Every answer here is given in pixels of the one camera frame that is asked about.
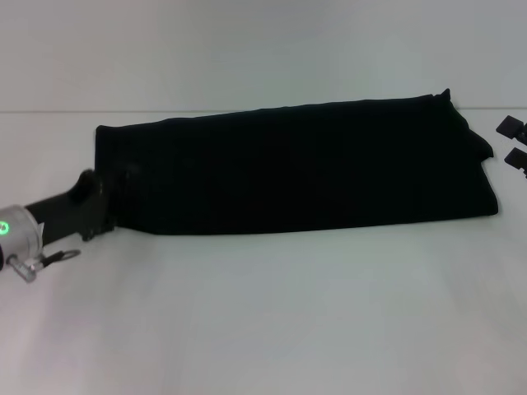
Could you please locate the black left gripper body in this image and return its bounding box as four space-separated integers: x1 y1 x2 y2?
23 169 117 244

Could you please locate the black shirt with FREE print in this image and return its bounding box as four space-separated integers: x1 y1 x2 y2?
94 87 501 237

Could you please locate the dark left gripper cable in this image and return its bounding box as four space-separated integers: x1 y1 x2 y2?
7 249 82 285

